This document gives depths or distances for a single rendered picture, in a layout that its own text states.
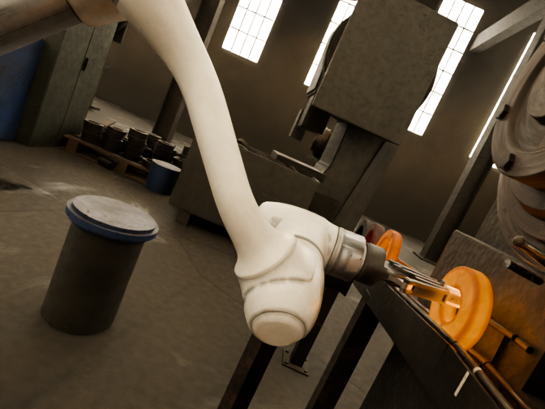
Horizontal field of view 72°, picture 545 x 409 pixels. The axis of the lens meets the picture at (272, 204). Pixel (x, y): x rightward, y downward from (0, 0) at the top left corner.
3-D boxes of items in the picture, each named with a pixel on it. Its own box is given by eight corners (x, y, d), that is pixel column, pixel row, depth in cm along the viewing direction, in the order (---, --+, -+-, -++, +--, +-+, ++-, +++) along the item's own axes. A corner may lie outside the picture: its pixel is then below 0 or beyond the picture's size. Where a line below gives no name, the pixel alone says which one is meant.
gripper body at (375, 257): (347, 271, 75) (391, 287, 74) (354, 286, 66) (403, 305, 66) (362, 236, 73) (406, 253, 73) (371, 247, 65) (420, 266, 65)
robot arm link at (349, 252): (322, 279, 66) (354, 291, 66) (341, 231, 65) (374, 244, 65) (319, 264, 75) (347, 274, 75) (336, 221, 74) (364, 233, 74)
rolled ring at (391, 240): (380, 230, 136) (388, 234, 136) (362, 278, 133) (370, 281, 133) (399, 226, 118) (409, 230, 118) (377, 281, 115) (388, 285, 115)
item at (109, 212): (135, 313, 158) (172, 221, 151) (94, 354, 126) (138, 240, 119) (66, 281, 158) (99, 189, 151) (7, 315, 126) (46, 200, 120)
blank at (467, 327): (461, 265, 77) (446, 259, 78) (507, 280, 62) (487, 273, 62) (434, 335, 78) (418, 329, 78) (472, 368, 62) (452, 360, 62)
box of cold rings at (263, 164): (280, 240, 381) (312, 169, 369) (281, 267, 299) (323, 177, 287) (186, 200, 375) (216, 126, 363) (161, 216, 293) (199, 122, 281)
